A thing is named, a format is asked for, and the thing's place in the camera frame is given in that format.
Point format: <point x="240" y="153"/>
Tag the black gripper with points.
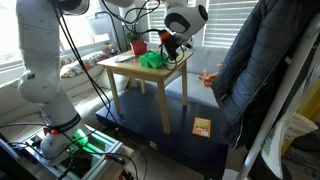
<point x="169" y="43"/>

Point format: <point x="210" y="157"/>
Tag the green plastic container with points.
<point x="153" y="60"/>

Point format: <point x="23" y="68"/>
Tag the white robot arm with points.
<point x="38" y="29"/>

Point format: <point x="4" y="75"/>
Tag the red patterned box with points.
<point x="139" y="47"/>

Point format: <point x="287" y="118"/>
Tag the white paper sheets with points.
<point x="122" y="59"/>

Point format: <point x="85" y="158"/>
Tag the orange toy on sofa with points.
<point x="207" y="79"/>

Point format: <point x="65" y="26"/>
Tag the white lamp shade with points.
<point x="99" y="24"/>

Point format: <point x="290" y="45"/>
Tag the orange booklet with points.
<point x="201" y="127"/>

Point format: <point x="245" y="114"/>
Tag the dark hanging jacket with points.
<point x="254" y="64"/>

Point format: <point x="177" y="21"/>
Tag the dark low platform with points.
<point x="141" y="118"/>

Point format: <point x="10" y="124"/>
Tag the floral pillow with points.
<point x="71" y="67"/>

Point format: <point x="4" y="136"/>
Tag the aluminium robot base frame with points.
<point x="92" y="156"/>

